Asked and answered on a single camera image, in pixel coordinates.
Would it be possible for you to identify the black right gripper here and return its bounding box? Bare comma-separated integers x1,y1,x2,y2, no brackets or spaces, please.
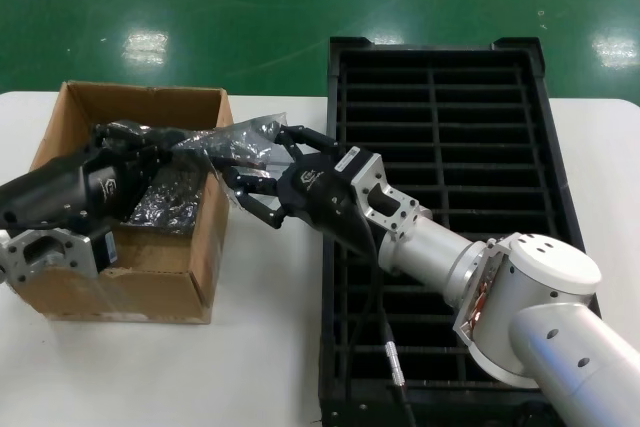
222,124,375,258

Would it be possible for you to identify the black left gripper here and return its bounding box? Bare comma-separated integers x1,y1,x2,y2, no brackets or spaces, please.
0,119,176,231

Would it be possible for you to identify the shiny antistatic bag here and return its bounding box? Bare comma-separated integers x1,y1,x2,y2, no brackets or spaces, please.
125,166,202,237
172,113,294,211

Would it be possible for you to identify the brown cardboard box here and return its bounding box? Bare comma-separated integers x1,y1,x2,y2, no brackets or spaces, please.
9,79,236,324

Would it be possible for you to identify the black slotted plastic container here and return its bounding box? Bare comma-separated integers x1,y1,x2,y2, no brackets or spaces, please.
317,35,601,427

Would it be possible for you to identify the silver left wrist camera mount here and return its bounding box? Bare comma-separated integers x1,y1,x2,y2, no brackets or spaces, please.
5,225,120,291

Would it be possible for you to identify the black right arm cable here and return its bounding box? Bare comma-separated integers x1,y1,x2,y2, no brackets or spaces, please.
349,206,419,427

